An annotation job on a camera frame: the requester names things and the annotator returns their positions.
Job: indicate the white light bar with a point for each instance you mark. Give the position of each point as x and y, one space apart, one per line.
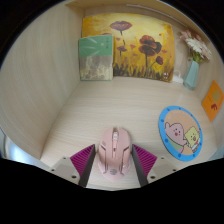
156 12

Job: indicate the orange book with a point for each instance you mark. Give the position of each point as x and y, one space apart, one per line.
214 100

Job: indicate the yellow poppy flower painting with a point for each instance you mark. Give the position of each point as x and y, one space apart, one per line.
143 43

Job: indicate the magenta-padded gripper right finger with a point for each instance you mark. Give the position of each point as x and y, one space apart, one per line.
144 159

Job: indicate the pink computer mouse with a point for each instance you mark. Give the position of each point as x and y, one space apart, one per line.
114 153

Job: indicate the green and beige book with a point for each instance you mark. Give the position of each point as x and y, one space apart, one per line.
95 58

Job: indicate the pink and white flower bouquet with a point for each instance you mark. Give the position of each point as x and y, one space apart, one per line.
197 46

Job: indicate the round blue-rimmed cartoon mouse pad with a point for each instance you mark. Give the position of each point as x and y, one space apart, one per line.
180 133

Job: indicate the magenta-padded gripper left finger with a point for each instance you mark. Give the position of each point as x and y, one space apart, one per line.
83 160

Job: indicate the teal faceted vase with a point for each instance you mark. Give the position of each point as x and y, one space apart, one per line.
191 75

